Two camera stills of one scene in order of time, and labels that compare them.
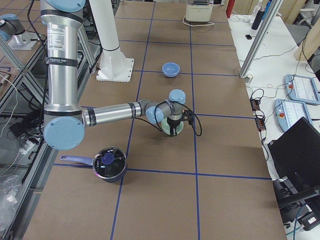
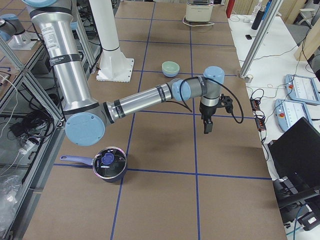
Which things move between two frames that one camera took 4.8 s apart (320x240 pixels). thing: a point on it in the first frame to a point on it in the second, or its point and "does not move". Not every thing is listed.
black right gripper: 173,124 to 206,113
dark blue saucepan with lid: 109,164 does not move
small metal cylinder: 248,79 does not move
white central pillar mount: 114,66 does not move
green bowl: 166,127 to 170,66
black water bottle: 258,18 does not move
